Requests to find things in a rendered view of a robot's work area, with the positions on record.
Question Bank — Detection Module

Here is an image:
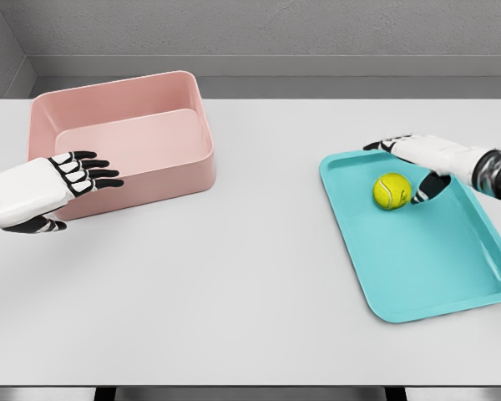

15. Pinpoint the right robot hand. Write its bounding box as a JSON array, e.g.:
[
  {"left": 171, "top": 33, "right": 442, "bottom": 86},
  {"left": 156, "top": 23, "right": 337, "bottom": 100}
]
[{"left": 362, "top": 134, "right": 453, "bottom": 206}]

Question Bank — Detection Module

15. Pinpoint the yellow tennis ball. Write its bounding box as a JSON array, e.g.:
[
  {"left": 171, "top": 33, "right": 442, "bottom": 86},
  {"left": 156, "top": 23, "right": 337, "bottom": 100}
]
[{"left": 372, "top": 172, "right": 412, "bottom": 211}]

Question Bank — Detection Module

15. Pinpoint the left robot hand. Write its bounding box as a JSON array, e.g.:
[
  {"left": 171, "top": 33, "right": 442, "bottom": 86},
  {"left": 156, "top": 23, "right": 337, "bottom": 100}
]
[{"left": 0, "top": 150, "right": 124, "bottom": 235}]

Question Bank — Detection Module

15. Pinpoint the blue rectangular tray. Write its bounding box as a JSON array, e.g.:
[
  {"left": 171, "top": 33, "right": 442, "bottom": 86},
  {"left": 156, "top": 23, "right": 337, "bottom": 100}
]
[{"left": 318, "top": 149, "right": 501, "bottom": 324}]

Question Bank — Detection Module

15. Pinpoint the pink rectangular basket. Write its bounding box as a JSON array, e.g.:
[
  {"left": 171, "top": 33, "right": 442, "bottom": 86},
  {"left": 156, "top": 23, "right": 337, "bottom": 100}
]
[{"left": 27, "top": 70, "right": 216, "bottom": 221}]

